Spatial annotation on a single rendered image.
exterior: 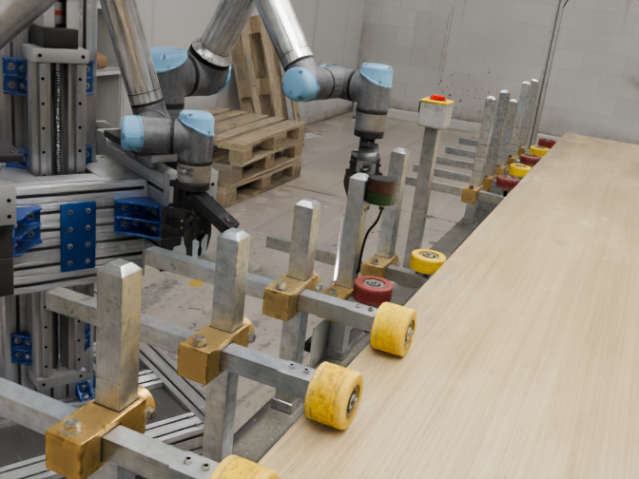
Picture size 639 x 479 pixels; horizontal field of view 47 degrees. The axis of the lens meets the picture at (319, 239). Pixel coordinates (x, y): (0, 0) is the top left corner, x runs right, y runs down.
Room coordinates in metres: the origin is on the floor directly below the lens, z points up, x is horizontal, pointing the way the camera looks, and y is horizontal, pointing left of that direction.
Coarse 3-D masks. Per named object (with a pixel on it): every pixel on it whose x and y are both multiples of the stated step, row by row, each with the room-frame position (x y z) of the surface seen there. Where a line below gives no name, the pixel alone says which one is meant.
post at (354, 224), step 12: (360, 180) 1.42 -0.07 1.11; (348, 192) 1.43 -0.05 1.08; (360, 192) 1.42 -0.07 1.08; (348, 204) 1.43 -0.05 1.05; (360, 204) 1.42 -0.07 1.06; (348, 216) 1.43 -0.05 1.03; (360, 216) 1.42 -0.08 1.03; (348, 228) 1.42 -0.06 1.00; (360, 228) 1.43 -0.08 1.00; (348, 240) 1.42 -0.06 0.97; (360, 240) 1.44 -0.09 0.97; (348, 252) 1.42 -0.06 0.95; (348, 264) 1.42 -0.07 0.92; (348, 276) 1.42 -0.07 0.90; (336, 324) 1.42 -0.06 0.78; (336, 336) 1.42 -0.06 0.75; (348, 336) 1.44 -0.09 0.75; (336, 348) 1.42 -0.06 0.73
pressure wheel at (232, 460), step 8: (232, 456) 0.65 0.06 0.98; (224, 464) 0.64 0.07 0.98; (232, 464) 0.64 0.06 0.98; (240, 464) 0.64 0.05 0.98; (248, 464) 0.64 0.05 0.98; (256, 464) 0.65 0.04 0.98; (216, 472) 0.63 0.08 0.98; (224, 472) 0.63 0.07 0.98; (232, 472) 0.63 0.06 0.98; (240, 472) 0.63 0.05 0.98; (248, 472) 0.63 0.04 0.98; (256, 472) 0.63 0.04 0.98; (264, 472) 0.63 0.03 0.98; (272, 472) 0.64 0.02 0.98
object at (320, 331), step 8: (320, 320) 1.39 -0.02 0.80; (328, 320) 1.43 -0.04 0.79; (320, 328) 1.39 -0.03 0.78; (328, 328) 1.43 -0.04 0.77; (352, 328) 1.58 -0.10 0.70; (312, 336) 1.35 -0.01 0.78; (320, 336) 1.40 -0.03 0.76; (328, 336) 1.44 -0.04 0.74; (312, 344) 1.36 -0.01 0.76; (320, 344) 1.40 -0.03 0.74; (312, 352) 1.36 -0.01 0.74; (320, 352) 1.41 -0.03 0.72; (312, 360) 1.37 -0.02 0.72
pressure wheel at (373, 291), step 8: (360, 280) 1.38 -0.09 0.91; (368, 280) 1.39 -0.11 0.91; (376, 280) 1.37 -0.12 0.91; (384, 280) 1.39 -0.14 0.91; (360, 288) 1.34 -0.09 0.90; (368, 288) 1.34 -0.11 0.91; (376, 288) 1.35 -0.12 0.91; (384, 288) 1.35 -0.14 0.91; (392, 288) 1.36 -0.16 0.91; (360, 296) 1.34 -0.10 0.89; (368, 296) 1.34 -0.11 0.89; (376, 296) 1.33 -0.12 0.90; (384, 296) 1.34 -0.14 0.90; (368, 304) 1.34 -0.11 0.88; (376, 304) 1.33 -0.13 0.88
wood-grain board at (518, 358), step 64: (512, 192) 2.32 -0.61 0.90; (576, 192) 2.44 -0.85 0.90; (512, 256) 1.67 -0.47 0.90; (576, 256) 1.73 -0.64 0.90; (448, 320) 1.24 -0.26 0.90; (512, 320) 1.28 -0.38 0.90; (576, 320) 1.32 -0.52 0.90; (384, 384) 0.98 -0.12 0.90; (448, 384) 1.00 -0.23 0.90; (512, 384) 1.03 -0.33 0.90; (576, 384) 1.05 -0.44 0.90; (320, 448) 0.80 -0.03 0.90; (384, 448) 0.82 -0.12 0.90; (448, 448) 0.83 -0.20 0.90; (512, 448) 0.85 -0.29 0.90; (576, 448) 0.87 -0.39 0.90
